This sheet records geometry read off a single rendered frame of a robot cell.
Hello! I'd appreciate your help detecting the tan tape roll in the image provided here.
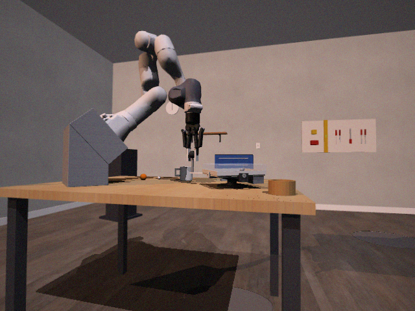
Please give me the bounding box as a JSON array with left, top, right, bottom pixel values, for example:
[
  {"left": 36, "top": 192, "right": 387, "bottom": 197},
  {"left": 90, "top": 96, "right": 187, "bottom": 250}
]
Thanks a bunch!
[{"left": 268, "top": 179, "right": 296, "bottom": 196}]

